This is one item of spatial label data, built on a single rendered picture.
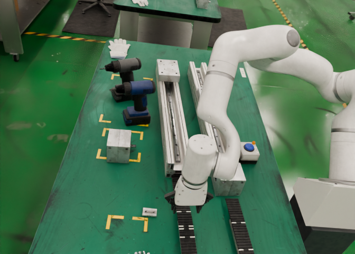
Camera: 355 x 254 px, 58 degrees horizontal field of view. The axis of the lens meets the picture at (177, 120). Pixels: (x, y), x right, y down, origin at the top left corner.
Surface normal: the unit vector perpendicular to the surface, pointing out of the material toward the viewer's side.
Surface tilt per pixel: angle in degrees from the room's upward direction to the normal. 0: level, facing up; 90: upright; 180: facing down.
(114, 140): 0
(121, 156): 90
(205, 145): 2
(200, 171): 91
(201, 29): 90
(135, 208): 0
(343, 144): 63
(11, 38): 90
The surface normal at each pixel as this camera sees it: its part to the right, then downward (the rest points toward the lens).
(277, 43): -0.25, 0.19
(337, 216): 0.00, 0.64
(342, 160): -0.68, -0.13
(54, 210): 0.14, -0.76
